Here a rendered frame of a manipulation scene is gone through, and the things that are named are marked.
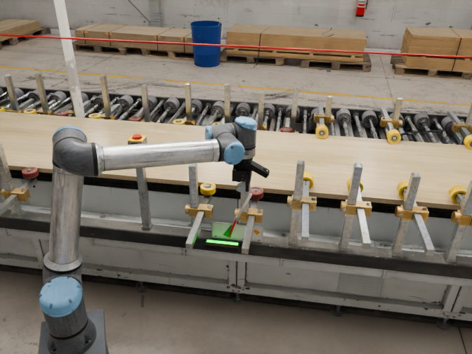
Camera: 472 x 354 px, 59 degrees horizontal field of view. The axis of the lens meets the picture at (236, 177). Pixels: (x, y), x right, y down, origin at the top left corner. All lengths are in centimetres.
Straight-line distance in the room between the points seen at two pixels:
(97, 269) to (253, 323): 105
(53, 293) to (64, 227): 25
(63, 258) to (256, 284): 129
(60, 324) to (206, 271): 115
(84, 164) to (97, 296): 162
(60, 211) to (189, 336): 126
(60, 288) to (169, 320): 110
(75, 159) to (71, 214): 31
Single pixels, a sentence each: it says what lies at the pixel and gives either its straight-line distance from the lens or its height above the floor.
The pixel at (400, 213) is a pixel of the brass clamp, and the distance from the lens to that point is 206.
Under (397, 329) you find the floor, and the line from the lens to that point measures 286.
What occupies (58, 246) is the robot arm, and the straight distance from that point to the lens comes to 180.
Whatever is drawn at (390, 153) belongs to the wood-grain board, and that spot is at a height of 90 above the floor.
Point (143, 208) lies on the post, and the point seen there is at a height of 83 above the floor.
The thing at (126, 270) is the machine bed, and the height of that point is 17.
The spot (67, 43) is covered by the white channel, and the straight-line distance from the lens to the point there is 311.
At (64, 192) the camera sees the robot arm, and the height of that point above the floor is 122.
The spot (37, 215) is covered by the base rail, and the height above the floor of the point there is 70.
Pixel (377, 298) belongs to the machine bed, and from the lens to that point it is 276.
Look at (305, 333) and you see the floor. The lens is 269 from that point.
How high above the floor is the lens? 205
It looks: 30 degrees down
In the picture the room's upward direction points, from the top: 1 degrees clockwise
